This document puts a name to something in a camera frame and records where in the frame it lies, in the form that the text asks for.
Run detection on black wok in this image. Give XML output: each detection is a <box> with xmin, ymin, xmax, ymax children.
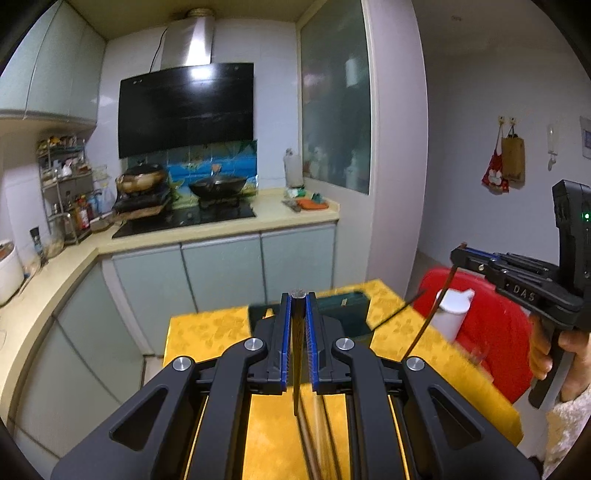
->
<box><xmin>189</xmin><ymin>174</ymin><xmax>246</xmax><ymax>201</ymax></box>

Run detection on white plastic bottle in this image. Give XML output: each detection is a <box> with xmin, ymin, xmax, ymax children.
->
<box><xmin>283</xmin><ymin>148</ymin><xmax>304</xmax><ymax>188</ymax></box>

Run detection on upper wall cabinets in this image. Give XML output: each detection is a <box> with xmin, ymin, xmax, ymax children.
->
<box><xmin>1</xmin><ymin>1</ymin><xmax>106</xmax><ymax>124</ymax></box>

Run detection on orange cloth on counter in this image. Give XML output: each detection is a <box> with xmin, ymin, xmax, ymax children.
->
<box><xmin>296</xmin><ymin>198</ymin><xmax>329</xmax><ymax>211</ymax></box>

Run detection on dark green utensil holder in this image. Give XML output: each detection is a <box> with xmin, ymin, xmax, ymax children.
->
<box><xmin>249</xmin><ymin>291</ymin><xmax>373</xmax><ymax>346</ymax></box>

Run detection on yellow floral tablecloth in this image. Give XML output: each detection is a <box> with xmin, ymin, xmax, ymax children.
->
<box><xmin>163</xmin><ymin>280</ymin><xmax>523</xmax><ymax>479</ymax></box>

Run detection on black pepper grinder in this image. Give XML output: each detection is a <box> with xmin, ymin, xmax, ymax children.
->
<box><xmin>29</xmin><ymin>227</ymin><xmax>48</xmax><ymax>267</ymax></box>

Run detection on steel hood chimney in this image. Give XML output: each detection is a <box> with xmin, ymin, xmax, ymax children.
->
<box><xmin>160</xmin><ymin>8</ymin><xmax>215</xmax><ymax>70</ymax></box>

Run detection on dark chopstick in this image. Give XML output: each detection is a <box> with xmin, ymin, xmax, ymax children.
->
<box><xmin>370</xmin><ymin>289</ymin><xmax>427</xmax><ymax>332</ymax></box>
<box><xmin>297</xmin><ymin>394</ymin><xmax>322</xmax><ymax>480</ymax></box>
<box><xmin>290</xmin><ymin>290</ymin><xmax>307</xmax><ymax>417</ymax></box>

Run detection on metal spice rack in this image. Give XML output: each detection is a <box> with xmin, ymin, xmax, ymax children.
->
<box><xmin>36</xmin><ymin>135</ymin><xmax>97</xmax><ymax>245</ymax></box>

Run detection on brown pan on stove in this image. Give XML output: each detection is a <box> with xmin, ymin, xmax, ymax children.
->
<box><xmin>115</xmin><ymin>163</ymin><xmax>167</xmax><ymax>194</ymax></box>

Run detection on right hand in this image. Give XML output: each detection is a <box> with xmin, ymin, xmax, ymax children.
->
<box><xmin>528</xmin><ymin>315</ymin><xmax>591</xmax><ymax>402</ymax></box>

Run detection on lower kitchen cabinets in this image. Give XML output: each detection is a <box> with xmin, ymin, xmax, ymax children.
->
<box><xmin>8</xmin><ymin>223</ymin><xmax>335</xmax><ymax>478</ymax></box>

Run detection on white lidded container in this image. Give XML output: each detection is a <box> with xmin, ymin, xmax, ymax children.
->
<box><xmin>431</xmin><ymin>289</ymin><xmax>475</xmax><ymax>343</ymax></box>

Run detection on dark chopstick leaning in holder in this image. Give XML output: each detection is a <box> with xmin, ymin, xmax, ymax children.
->
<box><xmin>370</xmin><ymin>289</ymin><xmax>427</xmax><ymax>332</ymax></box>

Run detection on black induction cooktop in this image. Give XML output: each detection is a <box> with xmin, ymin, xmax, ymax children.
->
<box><xmin>112</xmin><ymin>199</ymin><xmax>256</xmax><ymax>239</ymax></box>

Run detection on red plastic stool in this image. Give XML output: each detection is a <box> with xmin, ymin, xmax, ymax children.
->
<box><xmin>411</xmin><ymin>267</ymin><xmax>537</xmax><ymax>404</ymax></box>

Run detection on dark chopstick on table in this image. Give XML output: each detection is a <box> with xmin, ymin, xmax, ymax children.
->
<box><xmin>297</xmin><ymin>394</ymin><xmax>322</xmax><ymax>480</ymax></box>

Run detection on brown hanging board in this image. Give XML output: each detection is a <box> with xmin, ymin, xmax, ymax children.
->
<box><xmin>502</xmin><ymin>124</ymin><xmax>526</xmax><ymax>184</ymax></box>

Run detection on white rice cooker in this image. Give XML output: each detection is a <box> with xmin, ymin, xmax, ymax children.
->
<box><xmin>0</xmin><ymin>240</ymin><xmax>24</xmax><ymax>306</ymax></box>

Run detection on black range hood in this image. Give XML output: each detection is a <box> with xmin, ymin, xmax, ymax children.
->
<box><xmin>117</xmin><ymin>63</ymin><xmax>254</xmax><ymax>158</ymax></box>

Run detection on red hanging cloth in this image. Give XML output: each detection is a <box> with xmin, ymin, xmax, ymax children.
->
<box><xmin>481</xmin><ymin>117</ymin><xmax>509</xmax><ymax>194</ymax></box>

